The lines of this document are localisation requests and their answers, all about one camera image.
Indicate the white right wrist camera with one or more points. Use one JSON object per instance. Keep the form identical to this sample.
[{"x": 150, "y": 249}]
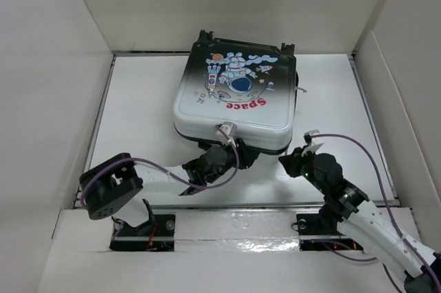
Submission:
[{"x": 312, "y": 142}]

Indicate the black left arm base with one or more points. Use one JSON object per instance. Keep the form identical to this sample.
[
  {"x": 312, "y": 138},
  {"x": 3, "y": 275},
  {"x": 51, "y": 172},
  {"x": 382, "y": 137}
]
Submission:
[{"x": 165, "y": 223}]

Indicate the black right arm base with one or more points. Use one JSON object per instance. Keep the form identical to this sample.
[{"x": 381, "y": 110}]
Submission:
[{"x": 320, "y": 231}]

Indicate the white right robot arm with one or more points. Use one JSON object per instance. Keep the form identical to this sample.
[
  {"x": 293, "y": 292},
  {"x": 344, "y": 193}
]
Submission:
[{"x": 349, "y": 211}]

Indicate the aluminium mounting rail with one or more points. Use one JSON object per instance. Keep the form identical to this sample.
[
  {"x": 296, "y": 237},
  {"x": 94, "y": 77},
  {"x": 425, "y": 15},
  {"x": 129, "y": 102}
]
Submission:
[{"x": 220, "y": 237}]

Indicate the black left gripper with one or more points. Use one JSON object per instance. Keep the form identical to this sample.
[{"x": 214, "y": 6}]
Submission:
[{"x": 244, "y": 154}]

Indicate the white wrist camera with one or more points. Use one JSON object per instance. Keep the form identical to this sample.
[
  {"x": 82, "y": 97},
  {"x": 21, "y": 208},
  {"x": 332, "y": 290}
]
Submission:
[
  {"x": 225, "y": 132},
  {"x": 312, "y": 142}
]

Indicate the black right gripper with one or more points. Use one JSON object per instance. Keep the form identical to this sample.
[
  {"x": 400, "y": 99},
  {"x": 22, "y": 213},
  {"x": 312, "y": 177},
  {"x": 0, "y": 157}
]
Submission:
[{"x": 290, "y": 163}]

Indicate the black white space suitcase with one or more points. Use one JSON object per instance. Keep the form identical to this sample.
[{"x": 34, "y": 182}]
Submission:
[{"x": 251, "y": 85}]

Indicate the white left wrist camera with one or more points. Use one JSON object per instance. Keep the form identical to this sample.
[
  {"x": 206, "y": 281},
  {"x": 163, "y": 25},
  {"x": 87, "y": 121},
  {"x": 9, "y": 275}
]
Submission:
[{"x": 225, "y": 132}]

